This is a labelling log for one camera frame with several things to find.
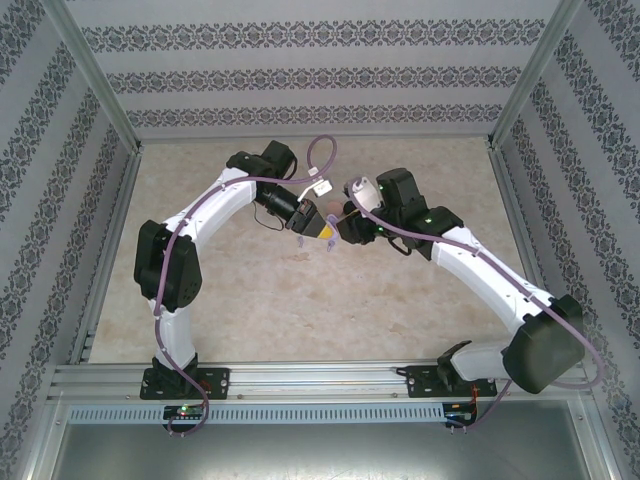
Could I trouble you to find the aluminium mounting rail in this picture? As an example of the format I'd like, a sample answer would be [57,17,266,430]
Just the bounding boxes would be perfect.
[47,362,586,401]

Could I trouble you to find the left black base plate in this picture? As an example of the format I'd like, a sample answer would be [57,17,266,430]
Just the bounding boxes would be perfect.
[139,367,231,401]

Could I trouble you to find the slotted grey cable duct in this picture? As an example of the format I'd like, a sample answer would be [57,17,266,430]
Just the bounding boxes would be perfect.
[67,403,446,425]

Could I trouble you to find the aluminium frame post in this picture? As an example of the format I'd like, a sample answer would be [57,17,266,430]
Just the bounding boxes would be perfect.
[38,0,144,154]
[488,0,585,149]

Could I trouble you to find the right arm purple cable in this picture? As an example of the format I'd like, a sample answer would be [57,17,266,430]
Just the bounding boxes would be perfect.
[349,177,606,431]

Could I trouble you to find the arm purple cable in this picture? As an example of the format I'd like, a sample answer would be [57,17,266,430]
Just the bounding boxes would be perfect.
[153,133,337,439]
[349,177,606,431]

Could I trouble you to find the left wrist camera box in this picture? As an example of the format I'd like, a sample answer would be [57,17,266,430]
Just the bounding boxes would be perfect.
[298,177,334,202]

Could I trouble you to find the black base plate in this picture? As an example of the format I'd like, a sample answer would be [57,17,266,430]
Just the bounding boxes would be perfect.
[404,364,499,400]
[139,367,231,401]

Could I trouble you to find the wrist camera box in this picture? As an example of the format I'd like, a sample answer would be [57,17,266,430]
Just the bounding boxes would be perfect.
[298,177,334,202]
[344,175,385,207]

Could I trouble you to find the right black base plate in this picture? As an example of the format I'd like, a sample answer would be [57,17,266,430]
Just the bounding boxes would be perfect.
[404,364,499,400]

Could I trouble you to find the left green circuit board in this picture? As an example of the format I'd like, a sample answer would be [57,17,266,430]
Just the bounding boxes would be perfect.
[163,404,205,421]

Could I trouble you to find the grey metal sheet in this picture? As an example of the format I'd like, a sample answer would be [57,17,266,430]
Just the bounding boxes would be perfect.
[49,422,594,480]

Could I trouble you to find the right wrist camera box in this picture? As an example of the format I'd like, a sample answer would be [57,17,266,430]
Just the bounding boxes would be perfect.
[344,175,385,207]

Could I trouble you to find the aluminium side rail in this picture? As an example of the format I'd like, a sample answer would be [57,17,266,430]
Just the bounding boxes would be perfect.
[487,142,571,360]
[68,147,144,365]

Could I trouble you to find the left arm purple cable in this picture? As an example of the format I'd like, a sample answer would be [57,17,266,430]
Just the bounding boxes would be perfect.
[153,133,337,439]

